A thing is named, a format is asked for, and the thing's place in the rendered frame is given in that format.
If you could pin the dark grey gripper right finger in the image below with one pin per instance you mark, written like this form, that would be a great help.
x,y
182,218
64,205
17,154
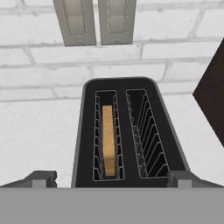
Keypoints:
x,y
181,178

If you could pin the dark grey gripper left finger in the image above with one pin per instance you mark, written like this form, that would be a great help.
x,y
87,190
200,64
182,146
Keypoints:
x,y
40,178

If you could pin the black two-slot toaster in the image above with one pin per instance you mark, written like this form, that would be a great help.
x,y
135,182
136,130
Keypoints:
x,y
87,140

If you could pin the tan bread slice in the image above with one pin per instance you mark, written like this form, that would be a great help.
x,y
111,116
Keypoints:
x,y
108,140

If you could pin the dark brown cabinet side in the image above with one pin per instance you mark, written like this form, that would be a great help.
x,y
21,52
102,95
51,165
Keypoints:
x,y
212,93

